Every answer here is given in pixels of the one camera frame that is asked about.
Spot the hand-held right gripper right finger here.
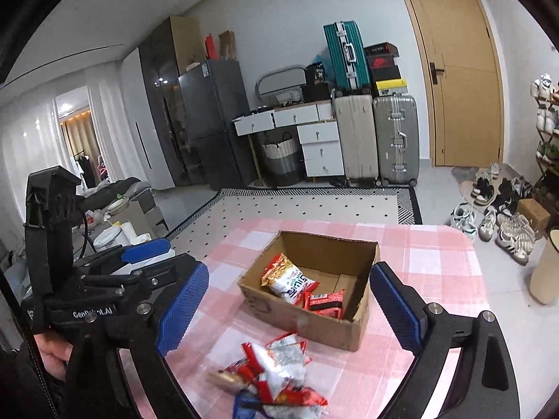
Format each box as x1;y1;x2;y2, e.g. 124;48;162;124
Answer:
369;261;520;419

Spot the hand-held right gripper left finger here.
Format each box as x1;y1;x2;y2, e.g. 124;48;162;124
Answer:
65;255;210;419

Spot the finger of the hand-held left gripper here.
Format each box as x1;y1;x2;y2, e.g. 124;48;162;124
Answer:
72;238;172;278
81;254;202;304

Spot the dark red snack packet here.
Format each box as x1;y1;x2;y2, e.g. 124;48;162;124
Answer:
303;289;346;318

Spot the round biscuit snack packet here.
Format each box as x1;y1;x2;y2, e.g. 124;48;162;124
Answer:
207;358;249;392

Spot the brown cardboard box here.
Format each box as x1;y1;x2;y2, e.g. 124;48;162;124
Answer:
238;230;380;352

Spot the red white noodle snack packet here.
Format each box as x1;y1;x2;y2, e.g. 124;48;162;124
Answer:
261;253;319;307

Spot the large white red snack packet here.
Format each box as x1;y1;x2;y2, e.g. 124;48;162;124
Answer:
242;332;313;402

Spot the blue snack packet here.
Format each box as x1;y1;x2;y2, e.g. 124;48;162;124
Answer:
233;390;280;419

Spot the red chips snack packet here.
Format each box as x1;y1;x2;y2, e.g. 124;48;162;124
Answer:
262;382;328;409

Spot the person's left forearm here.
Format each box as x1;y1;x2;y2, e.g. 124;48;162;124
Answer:
0;338;68;419

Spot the person's left hand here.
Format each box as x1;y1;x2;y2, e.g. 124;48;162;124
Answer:
35;332;73;374

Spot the white paper roll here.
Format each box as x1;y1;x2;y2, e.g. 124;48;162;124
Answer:
121;222;152;245

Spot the white rice cooker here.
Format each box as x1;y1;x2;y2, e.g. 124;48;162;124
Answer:
94;227;132;255

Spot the pink checked tablecloth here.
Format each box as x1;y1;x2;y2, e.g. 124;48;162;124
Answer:
118;220;491;419

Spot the dark cloth pile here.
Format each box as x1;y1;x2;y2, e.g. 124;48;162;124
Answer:
83;177;154;210

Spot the white curtain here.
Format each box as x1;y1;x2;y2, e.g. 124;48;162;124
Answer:
0;67;128;245

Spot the brown curtain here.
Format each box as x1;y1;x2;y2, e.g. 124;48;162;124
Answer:
61;111;101;172

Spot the black white patterned rug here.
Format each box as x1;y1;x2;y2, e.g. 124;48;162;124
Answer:
168;188;424;250

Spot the black refrigerator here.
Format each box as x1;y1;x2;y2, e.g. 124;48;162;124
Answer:
177;59;258;191

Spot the pile of sneakers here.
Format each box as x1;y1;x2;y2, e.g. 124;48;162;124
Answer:
450;163;540;267

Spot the grey doormat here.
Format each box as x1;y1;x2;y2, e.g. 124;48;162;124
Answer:
452;166;503;204

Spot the dark glass cabinet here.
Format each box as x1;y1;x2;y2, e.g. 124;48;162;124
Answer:
139;16;207;186

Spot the beige round stool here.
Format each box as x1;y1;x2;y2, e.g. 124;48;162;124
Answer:
530;229;559;306

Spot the woven laundry basket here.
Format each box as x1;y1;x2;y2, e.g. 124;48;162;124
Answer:
261;130;305;186

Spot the silver suitcase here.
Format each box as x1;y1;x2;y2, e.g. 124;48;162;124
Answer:
372;93;421;186

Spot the small cardboard box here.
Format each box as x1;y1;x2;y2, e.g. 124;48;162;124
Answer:
516;198;551;239

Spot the beige suitcase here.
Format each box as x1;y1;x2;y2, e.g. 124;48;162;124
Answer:
334;91;379;188

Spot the white drawer dresser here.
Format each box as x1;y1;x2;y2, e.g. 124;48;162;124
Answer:
233;102;346;179

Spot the wooden shoe rack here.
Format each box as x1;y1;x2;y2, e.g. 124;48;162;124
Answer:
530;74;559;193

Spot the grey arched mirror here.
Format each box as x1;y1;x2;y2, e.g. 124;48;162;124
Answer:
255;65;308;106

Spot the tall brown carton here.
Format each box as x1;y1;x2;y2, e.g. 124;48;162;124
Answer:
218;30;237;62

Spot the yellow black box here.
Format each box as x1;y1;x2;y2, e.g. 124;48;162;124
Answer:
375;79;408;97

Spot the wooden door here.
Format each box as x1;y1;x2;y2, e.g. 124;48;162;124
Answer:
392;0;504;169

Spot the black bag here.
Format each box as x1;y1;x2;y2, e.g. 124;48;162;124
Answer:
303;63;335;104

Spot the plain black shoe box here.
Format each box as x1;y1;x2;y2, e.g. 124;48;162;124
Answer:
369;67;403;83

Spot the black shoe box red logo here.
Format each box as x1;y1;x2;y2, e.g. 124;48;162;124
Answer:
363;43;401;71

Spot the assorted shoes collection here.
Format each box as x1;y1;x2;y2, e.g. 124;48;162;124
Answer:
530;74;559;160

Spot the teal suitcase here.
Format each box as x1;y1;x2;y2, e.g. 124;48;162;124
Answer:
323;20;372;95

